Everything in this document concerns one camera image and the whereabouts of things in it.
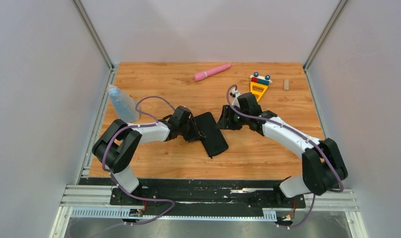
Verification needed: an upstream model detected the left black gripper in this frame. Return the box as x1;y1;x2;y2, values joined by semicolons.
179;117;206;143

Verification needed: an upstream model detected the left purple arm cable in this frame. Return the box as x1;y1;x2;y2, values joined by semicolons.
102;95;176;238

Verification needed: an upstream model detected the right aluminium corner post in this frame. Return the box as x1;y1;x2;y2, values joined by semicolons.
303;0;349;72

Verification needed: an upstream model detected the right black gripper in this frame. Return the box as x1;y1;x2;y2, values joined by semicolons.
215;106;249;131

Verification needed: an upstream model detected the aluminium front rail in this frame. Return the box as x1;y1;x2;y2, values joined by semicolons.
50;185;368;238

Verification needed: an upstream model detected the colourful toy block bar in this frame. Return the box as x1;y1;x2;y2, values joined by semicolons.
250;72;272;86

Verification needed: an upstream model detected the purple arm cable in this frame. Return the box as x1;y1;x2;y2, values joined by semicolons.
102;95;176;238
226;84;345;230

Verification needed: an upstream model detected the yellow triangular toy frame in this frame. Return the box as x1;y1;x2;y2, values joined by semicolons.
250;81;268;102

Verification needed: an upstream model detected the black zip tool case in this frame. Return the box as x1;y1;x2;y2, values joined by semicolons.
194;112;229;158

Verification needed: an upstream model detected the pink cylindrical wand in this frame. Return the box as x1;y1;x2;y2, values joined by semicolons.
194;63;231;81

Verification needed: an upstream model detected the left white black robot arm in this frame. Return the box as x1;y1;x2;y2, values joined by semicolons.
92;106;206;205

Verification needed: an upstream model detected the small wooden block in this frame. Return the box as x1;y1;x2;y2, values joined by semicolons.
283;79;289;91

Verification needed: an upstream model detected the left aluminium corner post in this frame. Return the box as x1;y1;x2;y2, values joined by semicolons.
71;0;119;71

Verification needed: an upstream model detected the aluminium corner post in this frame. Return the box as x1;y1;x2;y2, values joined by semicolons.
71;0;119;71
303;0;349;72

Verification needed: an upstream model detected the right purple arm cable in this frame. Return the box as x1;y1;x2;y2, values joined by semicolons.
226;84;345;230

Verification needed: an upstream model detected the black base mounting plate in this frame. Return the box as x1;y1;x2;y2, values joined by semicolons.
109;178;307;218

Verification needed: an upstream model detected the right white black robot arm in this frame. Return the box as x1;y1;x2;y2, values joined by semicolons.
217;89;348;207

